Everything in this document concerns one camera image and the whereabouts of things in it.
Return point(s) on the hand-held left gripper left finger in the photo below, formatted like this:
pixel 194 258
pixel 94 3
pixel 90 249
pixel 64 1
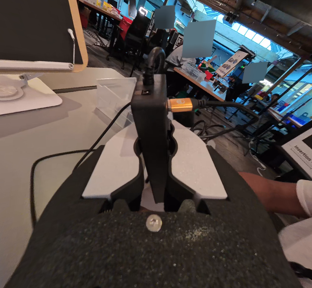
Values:
pixel 114 171

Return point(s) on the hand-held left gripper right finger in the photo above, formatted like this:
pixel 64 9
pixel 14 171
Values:
pixel 197 168

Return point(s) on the black multi-port USB hub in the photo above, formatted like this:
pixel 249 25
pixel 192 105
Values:
pixel 151 127

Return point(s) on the clear plastic bin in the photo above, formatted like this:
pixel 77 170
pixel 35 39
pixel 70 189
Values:
pixel 114 93

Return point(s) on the person's right forearm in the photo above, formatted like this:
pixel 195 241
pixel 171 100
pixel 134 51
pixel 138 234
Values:
pixel 268 193

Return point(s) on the light wooden table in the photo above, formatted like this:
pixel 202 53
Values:
pixel 207 88

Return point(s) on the framed marker sign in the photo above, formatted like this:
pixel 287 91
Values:
pixel 299 151

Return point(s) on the display poster board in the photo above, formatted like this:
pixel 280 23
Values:
pixel 231 63

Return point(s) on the person's white shirt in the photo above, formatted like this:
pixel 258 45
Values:
pixel 297 241

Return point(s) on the black office chair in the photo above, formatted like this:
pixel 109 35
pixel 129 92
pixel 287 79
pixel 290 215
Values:
pixel 136 37

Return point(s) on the black board with wooden frame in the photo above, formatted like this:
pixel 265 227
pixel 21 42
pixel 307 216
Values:
pixel 31 20

